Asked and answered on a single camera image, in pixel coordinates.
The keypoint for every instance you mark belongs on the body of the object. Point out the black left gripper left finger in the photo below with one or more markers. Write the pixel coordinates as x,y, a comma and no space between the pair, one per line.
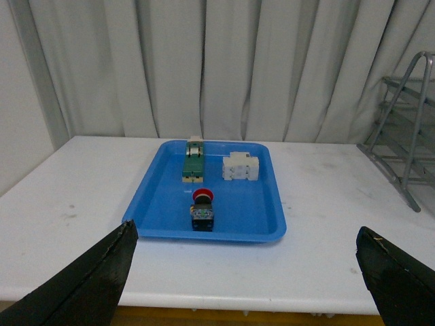
87,291

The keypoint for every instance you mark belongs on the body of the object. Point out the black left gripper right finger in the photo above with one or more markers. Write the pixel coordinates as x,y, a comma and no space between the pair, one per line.
401,286

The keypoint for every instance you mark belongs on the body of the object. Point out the red emergency stop button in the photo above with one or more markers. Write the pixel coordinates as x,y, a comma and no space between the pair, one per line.
201,211

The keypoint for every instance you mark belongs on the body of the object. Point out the green terminal block module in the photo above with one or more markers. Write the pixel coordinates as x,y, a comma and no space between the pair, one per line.
194,161

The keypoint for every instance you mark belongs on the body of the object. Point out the blue plastic tray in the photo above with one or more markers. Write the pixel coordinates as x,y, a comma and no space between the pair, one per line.
166,207

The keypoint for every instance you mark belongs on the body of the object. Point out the white circuit breaker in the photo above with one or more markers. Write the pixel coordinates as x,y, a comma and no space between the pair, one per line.
240,166

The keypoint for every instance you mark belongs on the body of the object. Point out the white pleated curtain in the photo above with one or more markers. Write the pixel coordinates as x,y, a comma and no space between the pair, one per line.
294,71

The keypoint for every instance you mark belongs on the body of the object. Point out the grey wire mesh rack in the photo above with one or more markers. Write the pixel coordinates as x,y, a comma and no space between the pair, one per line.
402,143

